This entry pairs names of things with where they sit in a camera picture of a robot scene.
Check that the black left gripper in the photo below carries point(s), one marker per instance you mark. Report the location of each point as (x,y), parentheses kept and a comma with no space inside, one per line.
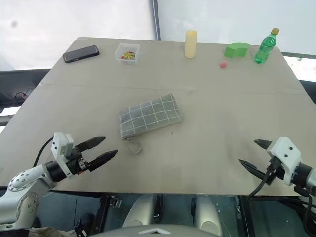
(76,161)

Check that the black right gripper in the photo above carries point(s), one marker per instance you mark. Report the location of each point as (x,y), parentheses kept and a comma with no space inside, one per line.
(274,170)

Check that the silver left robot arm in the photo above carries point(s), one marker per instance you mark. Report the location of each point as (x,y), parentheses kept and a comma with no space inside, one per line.
(23,180)

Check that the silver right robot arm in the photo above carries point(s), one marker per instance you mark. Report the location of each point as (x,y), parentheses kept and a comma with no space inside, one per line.
(307,176)

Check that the grey checkered cloth pouch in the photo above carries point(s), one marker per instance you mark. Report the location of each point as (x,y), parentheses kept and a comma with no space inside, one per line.
(151,113)

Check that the silver left robot leg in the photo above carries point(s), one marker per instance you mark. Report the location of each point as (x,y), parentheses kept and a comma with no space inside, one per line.
(140,212)

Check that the silver robot leg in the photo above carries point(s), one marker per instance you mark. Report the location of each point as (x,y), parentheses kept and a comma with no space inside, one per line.
(140,212)
(207,213)

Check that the silver right robot leg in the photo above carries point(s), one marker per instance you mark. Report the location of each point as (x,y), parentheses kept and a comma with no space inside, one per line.
(207,213)

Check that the small red ball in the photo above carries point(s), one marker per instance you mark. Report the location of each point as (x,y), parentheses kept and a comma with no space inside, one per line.
(223,64)

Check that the black smartphone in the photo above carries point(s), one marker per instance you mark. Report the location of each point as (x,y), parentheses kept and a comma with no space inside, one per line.
(81,53)

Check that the grey robot torso front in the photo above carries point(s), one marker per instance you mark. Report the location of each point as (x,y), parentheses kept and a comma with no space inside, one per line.
(154,231)

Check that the colourful pegs in box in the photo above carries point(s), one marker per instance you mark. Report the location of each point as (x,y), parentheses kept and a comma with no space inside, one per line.
(128,55)

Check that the clear plastic box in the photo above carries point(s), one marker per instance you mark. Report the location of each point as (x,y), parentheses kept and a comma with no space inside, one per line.
(127,54)

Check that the green curved block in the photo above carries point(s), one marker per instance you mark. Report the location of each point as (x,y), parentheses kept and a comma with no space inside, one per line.
(236,50)

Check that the green plastic bottle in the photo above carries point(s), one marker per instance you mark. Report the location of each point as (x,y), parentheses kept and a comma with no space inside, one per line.
(265,48)

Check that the cream cylindrical cup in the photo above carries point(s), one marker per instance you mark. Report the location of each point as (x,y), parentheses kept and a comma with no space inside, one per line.
(190,44)

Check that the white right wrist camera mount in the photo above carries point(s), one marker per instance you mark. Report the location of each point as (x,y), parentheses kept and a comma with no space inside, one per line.
(286,154)

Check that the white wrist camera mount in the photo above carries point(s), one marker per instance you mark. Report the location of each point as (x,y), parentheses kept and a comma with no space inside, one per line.
(60,145)
(286,154)

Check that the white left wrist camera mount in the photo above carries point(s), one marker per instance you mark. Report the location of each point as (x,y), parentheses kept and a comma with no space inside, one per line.
(60,145)

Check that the dark vertical window post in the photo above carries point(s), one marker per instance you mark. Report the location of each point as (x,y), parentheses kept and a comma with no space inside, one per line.
(156,19)

